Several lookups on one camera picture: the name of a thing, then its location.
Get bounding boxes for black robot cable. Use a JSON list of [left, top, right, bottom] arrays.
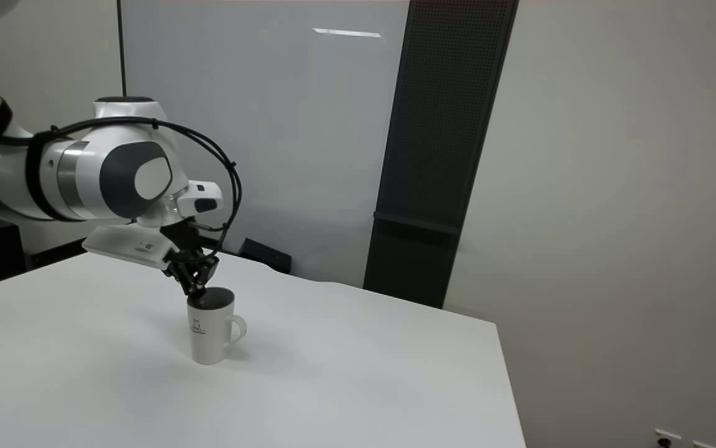
[[37, 117, 247, 254]]

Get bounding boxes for frosted glass wall panel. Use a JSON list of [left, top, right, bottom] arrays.
[[117, 0, 410, 289]]

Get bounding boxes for white ceramic mug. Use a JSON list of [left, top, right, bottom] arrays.
[[185, 287, 250, 367]]

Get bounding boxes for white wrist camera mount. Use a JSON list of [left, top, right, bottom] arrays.
[[82, 223, 178, 270]]

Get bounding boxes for black vertical pillar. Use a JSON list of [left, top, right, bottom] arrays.
[[363, 0, 522, 312]]

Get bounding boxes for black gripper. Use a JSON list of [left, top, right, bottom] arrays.
[[158, 217, 222, 305]]

